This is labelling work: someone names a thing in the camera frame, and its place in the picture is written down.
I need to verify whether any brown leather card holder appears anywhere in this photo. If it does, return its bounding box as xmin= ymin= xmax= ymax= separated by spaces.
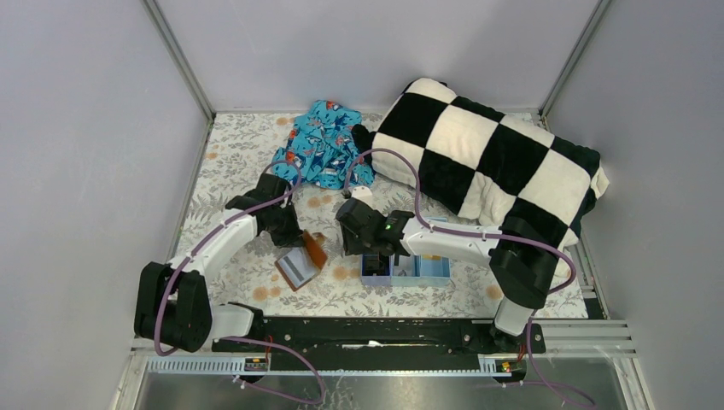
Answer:
xmin=274 ymin=231 xmax=328 ymax=291

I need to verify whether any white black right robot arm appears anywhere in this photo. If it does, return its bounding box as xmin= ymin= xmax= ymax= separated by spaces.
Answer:
xmin=336 ymin=198 xmax=563 ymax=353

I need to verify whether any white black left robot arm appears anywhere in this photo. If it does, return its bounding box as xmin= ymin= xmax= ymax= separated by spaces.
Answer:
xmin=133 ymin=173 xmax=304 ymax=355

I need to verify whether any black item in organizer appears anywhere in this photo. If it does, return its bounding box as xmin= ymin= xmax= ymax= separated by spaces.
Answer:
xmin=361 ymin=254 xmax=391 ymax=277

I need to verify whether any blue three-compartment organizer box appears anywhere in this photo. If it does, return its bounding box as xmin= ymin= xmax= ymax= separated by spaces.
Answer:
xmin=360 ymin=254 xmax=451 ymax=286

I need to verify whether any blue shark print cloth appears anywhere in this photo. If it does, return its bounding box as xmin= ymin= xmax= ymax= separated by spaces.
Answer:
xmin=271 ymin=100 xmax=375 ymax=190

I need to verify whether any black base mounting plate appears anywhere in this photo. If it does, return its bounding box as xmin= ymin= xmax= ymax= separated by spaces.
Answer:
xmin=212 ymin=317 xmax=527 ymax=372

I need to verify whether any black white checkered pillow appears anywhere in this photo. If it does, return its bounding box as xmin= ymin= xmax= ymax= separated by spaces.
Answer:
xmin=352 ymin=78 xmax=609 ymax=249

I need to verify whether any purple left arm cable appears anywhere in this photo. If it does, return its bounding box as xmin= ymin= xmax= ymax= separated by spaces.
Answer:
xmin=152 ymin=161 xmax=330 ymax=406

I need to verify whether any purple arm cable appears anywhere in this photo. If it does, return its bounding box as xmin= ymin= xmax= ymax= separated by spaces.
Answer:
xmin=152 ymin=161 xmax=330 ymax=406
xmin=342 ymin=148 xmax=598 ymax=408

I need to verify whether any aluminium frame rail front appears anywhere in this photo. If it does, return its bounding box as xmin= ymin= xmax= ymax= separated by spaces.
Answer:
xmin=110 ymin=316 xmax=653 ymax=409

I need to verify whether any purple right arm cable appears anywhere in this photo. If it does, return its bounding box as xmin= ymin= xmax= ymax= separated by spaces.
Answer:
xmin=342 ymin=148 xmax=598 ymax=408

